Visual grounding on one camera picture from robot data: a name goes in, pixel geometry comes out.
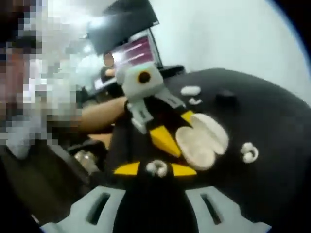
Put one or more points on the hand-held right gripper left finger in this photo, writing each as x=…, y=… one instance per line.
x=80, y=213

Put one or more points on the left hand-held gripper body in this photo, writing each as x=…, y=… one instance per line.
x=132, y=87

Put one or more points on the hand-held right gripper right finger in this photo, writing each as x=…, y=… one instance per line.
x=230, y=216

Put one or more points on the white charging case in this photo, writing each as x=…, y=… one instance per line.
x=190, y=91

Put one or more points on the white stem earphone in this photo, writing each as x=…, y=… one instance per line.
x=194, y=102

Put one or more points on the black charging case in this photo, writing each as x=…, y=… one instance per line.
x=226, y=95

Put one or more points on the cream clamshell charging case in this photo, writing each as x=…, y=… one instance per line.
x=201, y=145

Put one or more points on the laptop with purple screen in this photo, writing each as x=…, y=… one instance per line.
x=141, y=53

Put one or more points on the tan metallic object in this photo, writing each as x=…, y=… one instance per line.
x=86, y=160

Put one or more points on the black monitor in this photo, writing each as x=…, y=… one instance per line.
x=121, y=34

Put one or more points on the black table mat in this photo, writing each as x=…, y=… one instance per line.
x=267, y=121

